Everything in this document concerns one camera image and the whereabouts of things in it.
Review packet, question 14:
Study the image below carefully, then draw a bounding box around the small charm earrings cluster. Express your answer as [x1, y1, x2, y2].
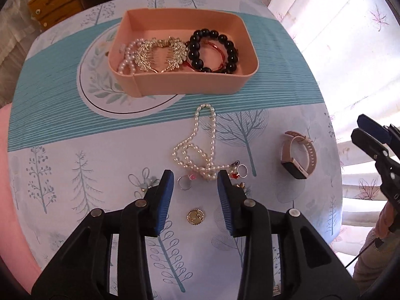
[229, 160, 249, 194]

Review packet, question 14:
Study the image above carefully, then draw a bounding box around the silver ring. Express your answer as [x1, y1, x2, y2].
[177, 174, 193, 191]

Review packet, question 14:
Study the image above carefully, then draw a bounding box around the gold round brooch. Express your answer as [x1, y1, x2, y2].
[186, 208, 206, 226]

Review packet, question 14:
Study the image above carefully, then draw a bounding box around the pink smart watch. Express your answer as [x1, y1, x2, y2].
[281, 131, 317, 180]

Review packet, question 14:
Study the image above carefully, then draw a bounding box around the long pearl necklace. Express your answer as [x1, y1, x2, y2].
[171, 103, 234, 181]

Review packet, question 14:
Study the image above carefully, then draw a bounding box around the white pearl bracelet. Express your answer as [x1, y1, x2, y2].
[117, 37, 145, 76]

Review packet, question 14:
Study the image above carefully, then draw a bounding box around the red string bead bracelet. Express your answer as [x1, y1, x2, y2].
[183, 38, 229, 73]

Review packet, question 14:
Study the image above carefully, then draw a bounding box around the gold leaf hair comb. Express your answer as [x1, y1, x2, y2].
[133, 36, 189, 73]

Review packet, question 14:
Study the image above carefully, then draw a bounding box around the pink rectangular jewelry box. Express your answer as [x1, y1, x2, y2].
[108, 8, 259, 98]

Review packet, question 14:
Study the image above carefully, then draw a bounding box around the black bead bracelet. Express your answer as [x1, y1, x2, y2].
[187, 28, 239, 75]

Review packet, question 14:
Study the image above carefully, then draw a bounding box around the cream knit sleeve forearm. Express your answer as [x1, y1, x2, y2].
[352, 228, 399, 294]

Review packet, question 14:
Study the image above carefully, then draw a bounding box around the person's right hand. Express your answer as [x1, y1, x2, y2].
[375, 201, 397, 239]

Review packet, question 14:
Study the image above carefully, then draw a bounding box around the floral sheer curtain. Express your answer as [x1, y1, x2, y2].
[260, 0, 399, 255]

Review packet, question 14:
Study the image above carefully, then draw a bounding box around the tree patterned tablecloth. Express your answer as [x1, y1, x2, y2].
[8, 0, 342, 299]

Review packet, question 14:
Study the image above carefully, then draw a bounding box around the pink blanket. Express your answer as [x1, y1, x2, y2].
[0, 104, 41, 293]

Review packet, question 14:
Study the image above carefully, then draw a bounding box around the white lace bed skirt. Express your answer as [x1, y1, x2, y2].
[1, 0, 40, 106]

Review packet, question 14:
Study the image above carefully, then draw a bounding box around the black cable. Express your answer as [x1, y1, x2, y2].
[345, 239, 381, 269]

